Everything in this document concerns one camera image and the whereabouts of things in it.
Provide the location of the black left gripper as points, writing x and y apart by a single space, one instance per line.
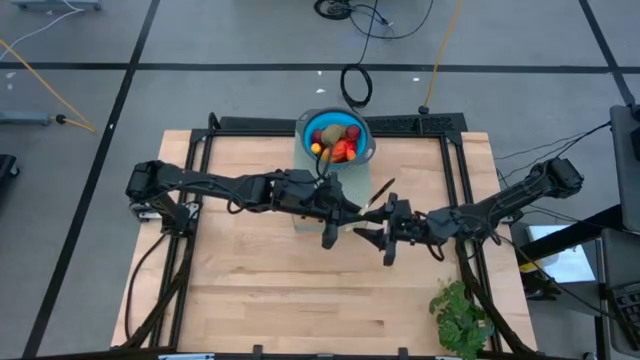
305 192

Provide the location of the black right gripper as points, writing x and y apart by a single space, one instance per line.
410 225

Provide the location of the red yellow mango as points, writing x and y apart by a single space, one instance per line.
340 149

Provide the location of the dark red plum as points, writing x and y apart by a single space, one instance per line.
353 132
317 136

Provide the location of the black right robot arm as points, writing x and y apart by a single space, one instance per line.
500 205

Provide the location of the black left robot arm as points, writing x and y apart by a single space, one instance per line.
200 182

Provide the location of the green perforated metal shelf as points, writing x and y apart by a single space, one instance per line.
357 185

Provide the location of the blue grey collapsible colander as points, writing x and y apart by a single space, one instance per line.
310 122

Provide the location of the green plant in white pot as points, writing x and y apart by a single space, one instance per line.
460 320

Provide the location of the pale flat screen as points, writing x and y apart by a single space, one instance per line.
560 255

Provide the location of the grey desk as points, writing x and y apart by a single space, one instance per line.
625 165

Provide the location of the black keyboard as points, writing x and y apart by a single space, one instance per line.
627 310

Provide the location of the grey metal floor bar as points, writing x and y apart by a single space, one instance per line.
57 5
25 118

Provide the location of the black chair base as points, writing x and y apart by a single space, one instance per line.
7 165

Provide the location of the grey table-level camera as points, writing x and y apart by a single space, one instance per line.
325 356

